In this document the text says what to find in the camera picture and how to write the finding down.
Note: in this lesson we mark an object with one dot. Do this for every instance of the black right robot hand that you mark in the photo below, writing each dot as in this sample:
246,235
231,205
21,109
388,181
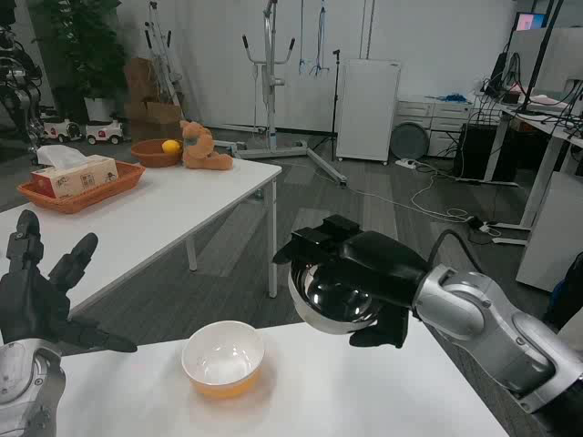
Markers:
378,264

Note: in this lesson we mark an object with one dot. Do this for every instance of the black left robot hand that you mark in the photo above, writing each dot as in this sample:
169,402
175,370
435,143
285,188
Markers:
27,291

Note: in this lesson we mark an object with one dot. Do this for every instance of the shiny metal bowl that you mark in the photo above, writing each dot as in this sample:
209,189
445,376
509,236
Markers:
334,300

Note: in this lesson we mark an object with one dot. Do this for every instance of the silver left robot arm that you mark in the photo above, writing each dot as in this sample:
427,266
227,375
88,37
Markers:
25,391

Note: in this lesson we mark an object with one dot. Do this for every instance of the orange bowl white inside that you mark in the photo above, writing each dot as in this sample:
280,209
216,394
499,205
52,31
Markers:
223,359

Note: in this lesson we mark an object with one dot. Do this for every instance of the white power strip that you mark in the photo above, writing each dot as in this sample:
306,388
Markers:
406,163

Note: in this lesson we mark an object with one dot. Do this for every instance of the orange wicker tray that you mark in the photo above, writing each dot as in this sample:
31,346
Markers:
82,191

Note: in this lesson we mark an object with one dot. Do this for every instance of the tissue box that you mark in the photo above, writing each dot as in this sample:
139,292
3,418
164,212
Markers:
75,175

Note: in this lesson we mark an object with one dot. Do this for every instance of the grey round tray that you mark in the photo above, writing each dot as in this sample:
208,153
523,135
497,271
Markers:
410,141

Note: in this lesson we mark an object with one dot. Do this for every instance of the white side table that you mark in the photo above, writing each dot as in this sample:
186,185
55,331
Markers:
136,214

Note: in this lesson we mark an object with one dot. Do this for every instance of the black computer tower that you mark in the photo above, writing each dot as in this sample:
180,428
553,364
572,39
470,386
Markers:
476,152

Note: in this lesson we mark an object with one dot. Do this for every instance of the white drawer unit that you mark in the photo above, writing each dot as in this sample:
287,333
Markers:
437,123

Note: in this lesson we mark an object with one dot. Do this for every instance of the white cabinet on wheels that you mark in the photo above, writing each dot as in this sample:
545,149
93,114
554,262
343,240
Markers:
366,109

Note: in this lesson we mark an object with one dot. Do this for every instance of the black microphone stand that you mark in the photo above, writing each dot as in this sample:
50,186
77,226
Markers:
334,104

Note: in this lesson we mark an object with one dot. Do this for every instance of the white toy car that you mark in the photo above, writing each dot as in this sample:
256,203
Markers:
61,129
104,132

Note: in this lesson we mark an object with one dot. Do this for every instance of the brown round wicker basket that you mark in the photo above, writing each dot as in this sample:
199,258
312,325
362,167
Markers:
152,152

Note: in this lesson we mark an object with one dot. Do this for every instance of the black backpack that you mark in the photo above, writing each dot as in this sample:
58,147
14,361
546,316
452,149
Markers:
567,291

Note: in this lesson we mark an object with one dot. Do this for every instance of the white office desk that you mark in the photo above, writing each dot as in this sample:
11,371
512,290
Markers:
542,150

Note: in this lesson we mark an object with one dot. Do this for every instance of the yellow lemon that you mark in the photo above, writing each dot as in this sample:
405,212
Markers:
171,146

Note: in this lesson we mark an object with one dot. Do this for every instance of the black humanoid robot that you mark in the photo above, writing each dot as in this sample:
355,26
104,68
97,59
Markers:
18,82

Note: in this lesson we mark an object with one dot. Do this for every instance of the orange plush toy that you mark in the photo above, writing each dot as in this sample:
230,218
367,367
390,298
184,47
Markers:
202,148

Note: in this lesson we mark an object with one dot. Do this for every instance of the brown cardboard boxes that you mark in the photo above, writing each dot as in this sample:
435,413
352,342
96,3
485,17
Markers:
152,100

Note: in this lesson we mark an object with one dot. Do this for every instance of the green potted plant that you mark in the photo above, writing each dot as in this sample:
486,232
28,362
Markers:
82,50

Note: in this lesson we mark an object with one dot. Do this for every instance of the computer monitor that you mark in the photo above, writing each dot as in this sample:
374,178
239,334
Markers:
530,20

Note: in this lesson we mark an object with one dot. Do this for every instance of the white patient lift frame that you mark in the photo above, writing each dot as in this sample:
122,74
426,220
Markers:
273,91

